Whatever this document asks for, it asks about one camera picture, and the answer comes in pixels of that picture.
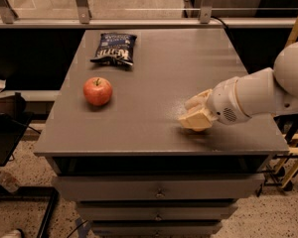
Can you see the yellow wooden ladder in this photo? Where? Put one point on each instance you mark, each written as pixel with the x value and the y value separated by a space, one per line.
pixel 286 169

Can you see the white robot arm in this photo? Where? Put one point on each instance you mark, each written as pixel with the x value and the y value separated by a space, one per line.
pixel 273 90

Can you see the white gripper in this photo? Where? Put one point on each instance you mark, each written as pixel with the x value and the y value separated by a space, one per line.
pixel 223 100

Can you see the metal railing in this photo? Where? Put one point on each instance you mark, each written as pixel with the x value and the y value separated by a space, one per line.
pixel 98 14

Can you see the red apple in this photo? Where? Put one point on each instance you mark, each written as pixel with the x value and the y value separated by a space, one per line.
pixel 97 91

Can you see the dark blue chip bag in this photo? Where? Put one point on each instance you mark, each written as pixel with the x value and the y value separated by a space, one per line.
pixel 115 49

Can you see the black side table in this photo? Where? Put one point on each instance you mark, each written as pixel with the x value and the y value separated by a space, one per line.
pixel 14 121

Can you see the grey drawer cabinet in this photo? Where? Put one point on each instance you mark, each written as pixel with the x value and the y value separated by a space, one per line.
pixel 129 166

